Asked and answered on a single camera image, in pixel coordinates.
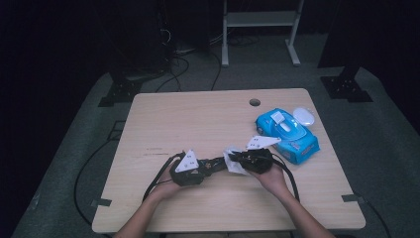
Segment blue wet wipes pack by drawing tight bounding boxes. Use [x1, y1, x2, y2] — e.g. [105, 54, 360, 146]
[255, 106, 321, 166]

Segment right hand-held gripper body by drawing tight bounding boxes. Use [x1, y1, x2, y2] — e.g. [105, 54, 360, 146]
[239, 135, 282, 176]

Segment black stand base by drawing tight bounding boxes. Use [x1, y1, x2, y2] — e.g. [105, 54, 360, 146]
[319, 64, 374, 104]
[97, 76, 144, 108]

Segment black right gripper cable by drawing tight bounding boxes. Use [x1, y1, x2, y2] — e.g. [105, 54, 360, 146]
[272, 153, 301, 203]

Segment person's right hand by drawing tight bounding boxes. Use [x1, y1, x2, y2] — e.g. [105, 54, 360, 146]
[255, 161, 290, 199]

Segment person's left hand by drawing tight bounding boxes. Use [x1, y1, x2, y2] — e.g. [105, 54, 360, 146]
[146, 176, 181, 203]

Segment white metal stand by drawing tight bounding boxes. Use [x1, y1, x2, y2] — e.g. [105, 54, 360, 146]
[221, 0, 305, 68]

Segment white wet wipe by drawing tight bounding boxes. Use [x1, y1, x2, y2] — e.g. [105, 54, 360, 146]
[223, 145, 251, 177]

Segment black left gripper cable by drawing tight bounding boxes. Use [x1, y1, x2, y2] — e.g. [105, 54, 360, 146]
[142, 151, 186, 202]

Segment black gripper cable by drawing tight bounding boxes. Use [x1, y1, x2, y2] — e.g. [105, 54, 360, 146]
[272, 153, 301, 203]
[142, 151, 186, 202]

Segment black tape strip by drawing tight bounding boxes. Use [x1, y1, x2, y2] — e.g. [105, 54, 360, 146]
[341, 193, 367, 204]
[90, 197, 113, 208]

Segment black looped floor cable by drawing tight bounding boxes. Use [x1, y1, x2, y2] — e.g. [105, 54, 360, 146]
[155, 55, 191, 93]

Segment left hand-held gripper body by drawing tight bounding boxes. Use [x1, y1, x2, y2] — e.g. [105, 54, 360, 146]
[169, 149, 208, 187]

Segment thin black floor cable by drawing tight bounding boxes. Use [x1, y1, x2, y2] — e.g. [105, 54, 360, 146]
[209, 51, 223, 92]

